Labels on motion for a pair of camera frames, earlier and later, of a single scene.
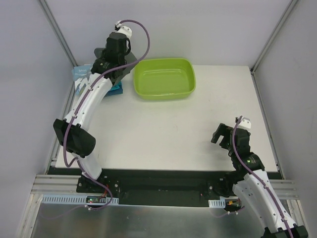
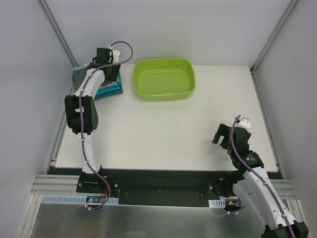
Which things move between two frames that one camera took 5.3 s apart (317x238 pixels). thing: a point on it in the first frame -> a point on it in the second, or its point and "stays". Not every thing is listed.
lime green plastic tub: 163,79 stays
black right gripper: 225,136 stays
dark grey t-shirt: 130,58 -> 79,77
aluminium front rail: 56,184 stays
